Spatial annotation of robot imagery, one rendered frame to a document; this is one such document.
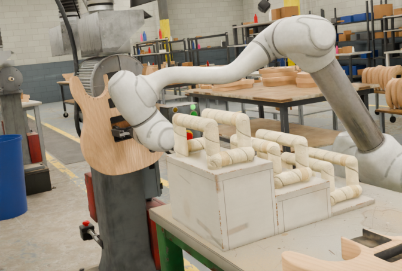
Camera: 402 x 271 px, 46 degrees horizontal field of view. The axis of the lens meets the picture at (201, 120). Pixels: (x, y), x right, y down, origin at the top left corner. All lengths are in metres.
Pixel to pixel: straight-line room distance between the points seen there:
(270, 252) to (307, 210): 0.17
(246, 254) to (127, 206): 1.33
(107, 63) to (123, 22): 0.32
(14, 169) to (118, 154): 2.86
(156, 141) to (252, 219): 0.52
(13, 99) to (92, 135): 3.62
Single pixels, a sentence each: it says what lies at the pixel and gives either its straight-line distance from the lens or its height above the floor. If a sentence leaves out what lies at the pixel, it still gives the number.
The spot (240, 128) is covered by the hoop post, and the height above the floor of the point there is 1.18.
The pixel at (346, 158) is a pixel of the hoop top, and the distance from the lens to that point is 1.29.
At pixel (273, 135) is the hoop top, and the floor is 1.12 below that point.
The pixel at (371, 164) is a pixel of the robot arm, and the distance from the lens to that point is 1.79.
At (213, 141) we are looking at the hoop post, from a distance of 1.02.
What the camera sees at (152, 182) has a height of 0.74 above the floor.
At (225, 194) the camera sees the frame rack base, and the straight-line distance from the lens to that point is 1.02.
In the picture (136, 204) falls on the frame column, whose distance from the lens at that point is 2.32.
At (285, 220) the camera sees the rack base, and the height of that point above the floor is 0.96.
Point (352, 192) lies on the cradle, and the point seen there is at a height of 0.97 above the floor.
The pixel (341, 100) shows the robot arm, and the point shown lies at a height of 1.15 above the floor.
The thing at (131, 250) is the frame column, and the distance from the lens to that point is 2.38.
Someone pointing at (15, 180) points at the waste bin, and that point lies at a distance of 4.69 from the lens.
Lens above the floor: 1.36
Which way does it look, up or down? 9 degrees down
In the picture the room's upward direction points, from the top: 6 degrees counter-clockwise
